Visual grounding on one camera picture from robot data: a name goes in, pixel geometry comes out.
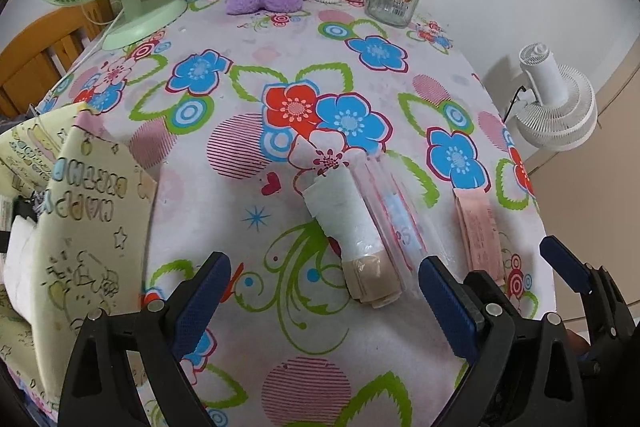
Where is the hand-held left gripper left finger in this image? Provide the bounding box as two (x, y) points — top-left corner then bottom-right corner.
(59, 251), (232, 427)

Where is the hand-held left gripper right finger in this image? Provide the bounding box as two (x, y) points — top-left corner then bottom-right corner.
(419, 256), (593, 427)

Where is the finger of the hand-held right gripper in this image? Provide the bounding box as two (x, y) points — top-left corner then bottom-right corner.
(539, 236), (640, 373)

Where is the clear plastic tube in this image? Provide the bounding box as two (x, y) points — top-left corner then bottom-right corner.
(350, 151), (437, 279)

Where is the yellow happy birthday bag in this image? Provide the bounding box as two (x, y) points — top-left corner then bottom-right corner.
(0, 102), (162, 414)

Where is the white tissue packet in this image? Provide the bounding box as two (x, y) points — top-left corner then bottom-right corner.
(0, 216), (44, 324)

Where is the beige cabinet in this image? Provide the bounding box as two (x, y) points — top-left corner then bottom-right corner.
(527, 82), (640, 323)

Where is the pink packet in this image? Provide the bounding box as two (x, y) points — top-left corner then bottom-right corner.
(452, 189), (504, 274)

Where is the floral tablecloth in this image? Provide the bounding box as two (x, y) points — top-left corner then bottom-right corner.
(35, 0), (556, 427)

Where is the white clip fan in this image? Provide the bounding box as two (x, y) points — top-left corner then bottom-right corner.
(502, 42), (599, 152)

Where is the black fan cable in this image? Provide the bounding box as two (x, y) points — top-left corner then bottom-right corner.
(501, 86), (527, 124)

